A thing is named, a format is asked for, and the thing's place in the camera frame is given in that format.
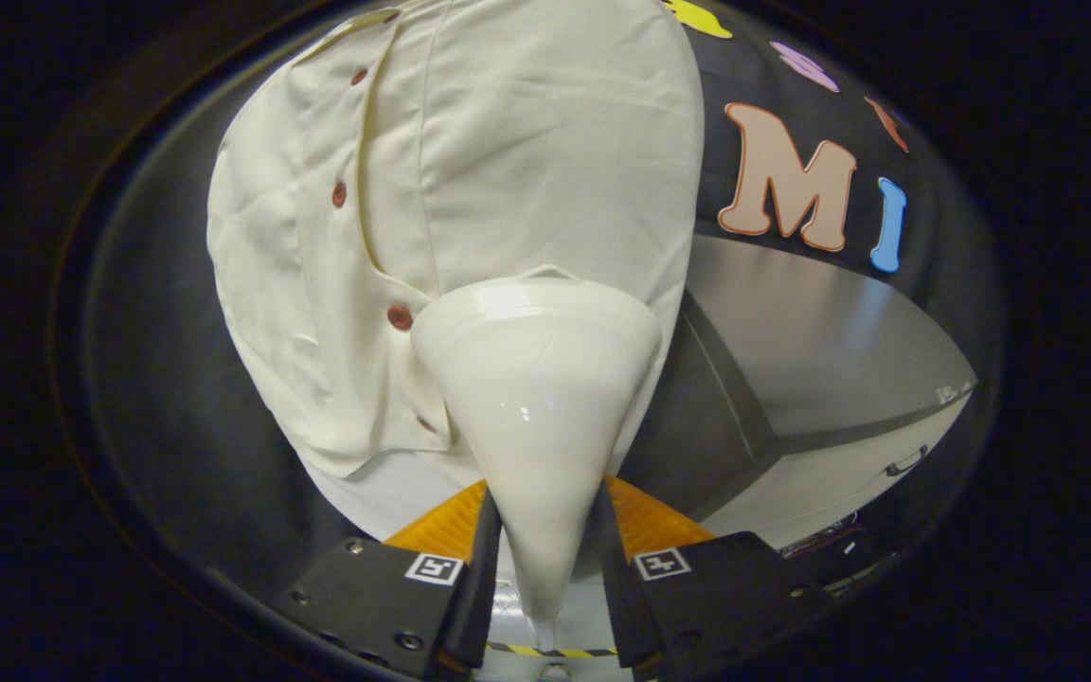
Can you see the cream button-up shirt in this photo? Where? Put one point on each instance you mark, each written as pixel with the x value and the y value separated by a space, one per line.
pixel 527 142

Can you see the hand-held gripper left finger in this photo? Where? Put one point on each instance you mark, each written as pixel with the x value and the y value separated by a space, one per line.
pixel 481 587

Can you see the white garment steamer head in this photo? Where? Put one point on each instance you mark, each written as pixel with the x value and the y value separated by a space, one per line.
pixel 536 398

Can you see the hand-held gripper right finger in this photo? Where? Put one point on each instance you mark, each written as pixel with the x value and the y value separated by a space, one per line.
pixel 617 587

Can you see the white cabinet with grey top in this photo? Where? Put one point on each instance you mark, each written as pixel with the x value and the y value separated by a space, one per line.
pixel 811 341

